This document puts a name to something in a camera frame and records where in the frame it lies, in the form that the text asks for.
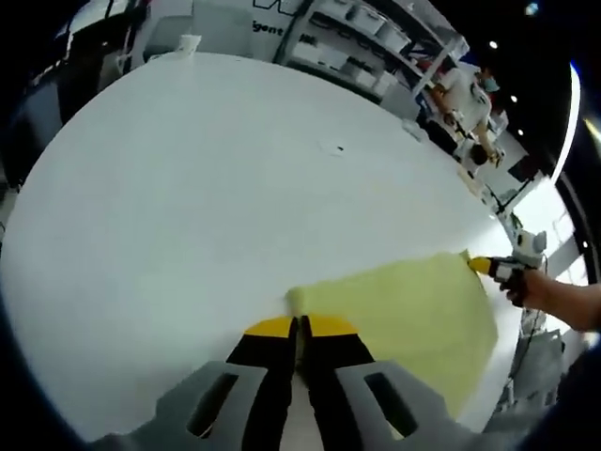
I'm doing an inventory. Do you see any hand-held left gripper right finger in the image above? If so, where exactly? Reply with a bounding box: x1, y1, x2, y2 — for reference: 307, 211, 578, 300
300, 314, 514, 451

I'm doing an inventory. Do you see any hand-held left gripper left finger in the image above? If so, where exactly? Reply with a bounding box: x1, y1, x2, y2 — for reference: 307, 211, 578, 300
91, 315, 301, 451

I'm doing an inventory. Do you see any yellow blue grey garment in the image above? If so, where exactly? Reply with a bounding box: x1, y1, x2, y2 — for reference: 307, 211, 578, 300
286, 250, 500, 415

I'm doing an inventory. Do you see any person's right hand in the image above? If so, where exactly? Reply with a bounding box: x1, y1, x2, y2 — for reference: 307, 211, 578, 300
500, 270, 547, 310

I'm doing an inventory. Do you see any black tripod stand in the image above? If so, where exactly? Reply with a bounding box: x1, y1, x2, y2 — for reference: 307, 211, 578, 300
485, 182, 525, 215

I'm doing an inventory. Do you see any black screen panel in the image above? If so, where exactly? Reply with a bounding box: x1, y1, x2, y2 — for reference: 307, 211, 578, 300
509, 157, 542, 182

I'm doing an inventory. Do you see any beige folded cloth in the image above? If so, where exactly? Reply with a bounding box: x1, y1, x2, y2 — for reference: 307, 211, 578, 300
457, 166, 485, 196

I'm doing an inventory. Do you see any grey mesh office chair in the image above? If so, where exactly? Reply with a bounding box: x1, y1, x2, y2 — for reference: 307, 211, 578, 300
504, 328, 567, 415

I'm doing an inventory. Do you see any white ceiling light strip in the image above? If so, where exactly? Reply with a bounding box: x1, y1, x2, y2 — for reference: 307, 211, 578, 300
547, 60, 585, 190

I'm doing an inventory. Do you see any group of ceiling spotlights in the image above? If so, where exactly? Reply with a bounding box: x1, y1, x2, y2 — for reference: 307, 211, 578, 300
487, 2, 595, 137

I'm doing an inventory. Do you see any grey metal storage shelf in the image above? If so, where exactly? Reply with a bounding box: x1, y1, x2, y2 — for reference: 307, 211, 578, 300
271, 0, 471, 119

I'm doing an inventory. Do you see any white storage bin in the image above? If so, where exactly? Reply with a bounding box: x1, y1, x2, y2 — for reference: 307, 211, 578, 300
351, 4, 382, 28
376, 20, 410, 49

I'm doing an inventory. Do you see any group of white cardboard boxes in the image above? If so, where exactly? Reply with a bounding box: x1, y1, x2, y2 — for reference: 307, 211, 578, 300
293, 30, 401, 96

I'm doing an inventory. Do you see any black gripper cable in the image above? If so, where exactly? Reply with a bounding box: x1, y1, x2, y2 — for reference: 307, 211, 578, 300
520, 307, 547, 350

